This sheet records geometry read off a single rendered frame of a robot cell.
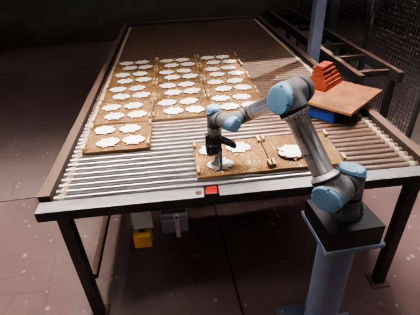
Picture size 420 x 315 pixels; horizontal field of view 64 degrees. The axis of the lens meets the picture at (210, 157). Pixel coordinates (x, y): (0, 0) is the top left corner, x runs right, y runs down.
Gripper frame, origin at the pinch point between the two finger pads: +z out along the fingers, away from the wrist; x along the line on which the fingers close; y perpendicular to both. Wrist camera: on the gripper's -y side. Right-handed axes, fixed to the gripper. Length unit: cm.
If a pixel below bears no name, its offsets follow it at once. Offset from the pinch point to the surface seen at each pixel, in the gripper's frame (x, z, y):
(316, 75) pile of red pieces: -68, -19, -80
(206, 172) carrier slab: 6.0, 0.4, 8.3
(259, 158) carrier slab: -2.5, 1.0, -22.5
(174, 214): 24.3, 10.7, 27.6
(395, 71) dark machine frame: -96, -5, -159
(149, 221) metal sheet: 21.8, 15.5, 41.0
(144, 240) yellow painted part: 24, 26, 45
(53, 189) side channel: 7, -1, 88
